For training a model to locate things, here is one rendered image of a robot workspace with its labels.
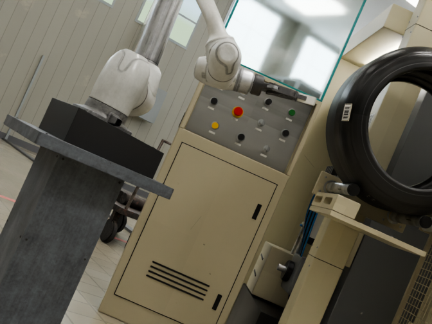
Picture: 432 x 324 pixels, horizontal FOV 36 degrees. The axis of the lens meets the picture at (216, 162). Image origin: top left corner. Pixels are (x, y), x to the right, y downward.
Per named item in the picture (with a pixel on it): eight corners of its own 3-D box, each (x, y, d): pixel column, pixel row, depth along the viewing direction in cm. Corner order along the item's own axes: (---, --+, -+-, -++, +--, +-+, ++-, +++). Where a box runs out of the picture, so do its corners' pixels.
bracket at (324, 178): (311, 193, 269) (321, 170, 270) (400, 233, 271) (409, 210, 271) (313, 193, 266) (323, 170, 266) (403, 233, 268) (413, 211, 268)
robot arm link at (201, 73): (230, 96, 244) (234, 87, 231) (189, 84, 243) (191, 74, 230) (238, 69, 246) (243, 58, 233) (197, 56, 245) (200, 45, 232)
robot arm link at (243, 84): (238, 68, 244) (254, 72, 245) (232, 92, 244) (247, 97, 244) (241, 64, 235) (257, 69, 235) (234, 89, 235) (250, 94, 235)
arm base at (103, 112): (94, 116, 222) (101, 100, 222) (70, 105, 240) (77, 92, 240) (137, 139, 232) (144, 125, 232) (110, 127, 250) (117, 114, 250)
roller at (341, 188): (336, 193, 267) (325, 193, 267) (336, 182, 268) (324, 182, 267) (360, 196, 233) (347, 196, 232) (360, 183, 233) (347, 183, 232)
